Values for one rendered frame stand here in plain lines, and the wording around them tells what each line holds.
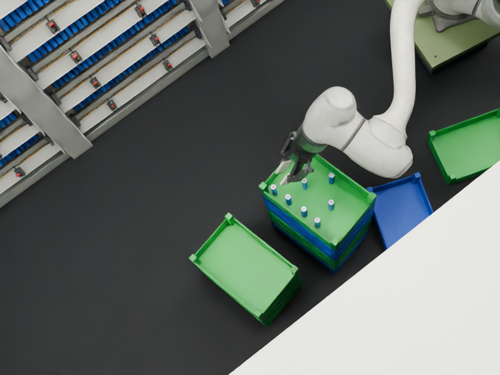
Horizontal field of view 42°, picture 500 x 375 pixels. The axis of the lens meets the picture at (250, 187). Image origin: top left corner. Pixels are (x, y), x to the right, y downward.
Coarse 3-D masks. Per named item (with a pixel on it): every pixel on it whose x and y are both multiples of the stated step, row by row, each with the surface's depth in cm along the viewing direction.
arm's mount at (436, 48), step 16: (384, 0) 248; (416, 16) 242; (416, 32) 240; (432, 32) 239; (448, 32) 238; (464, 32) 237; (480, 32) 237; (496, 32) 236; (432, 48) 237; (448, 48) 236; (464, 48) 236; (432, 64) 235
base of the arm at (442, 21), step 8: (432, 0) 237; (424, 8) 239; (432, 8) 237; (432, 16) 240; (440, 16) 237; (448, 16) 235; (456, 16) 234; (464, 16) 236; (472, 16) 237; (440, 24) 238; (448, 24) 237; (456, 24) 238; (440, 32) 238
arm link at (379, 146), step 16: (400, 0) 166; (416, 0) 165; (400, 16) 165; (400, 32) 165; (400, 48) 165; (400, 64) 165; (400, 80) 166; (400, 96) 166; (400, 112) 165; (368, 128) 163; (384, 128) 162; (400, 128) 163; (352, 144) 163; (368, 144) 162; (384, 144) 162; (400, 144) 163; (368, 160) 163; (384, 160) 162; (400, 160) 163; (384, 176) 167
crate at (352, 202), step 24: (288, 168) 211; (336, 168) 203; (264, 192) 204; (288, 192) 208; (312, 192) 207; (336, 192) 206; (360, 192) 205; (312, 216) 205; (336, 216) 204; (360, 216) 198; (336, 240) 194
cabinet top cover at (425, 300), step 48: (480, 192) 60; (432, 240) 59; (480, 240) 59; (384, 288) 58; (432, 288) 58; (480, 288) 57; (288, 336) 58; (336, 336) 57; (384, 336) 57; (432, 336) 57; (480, 336) 56
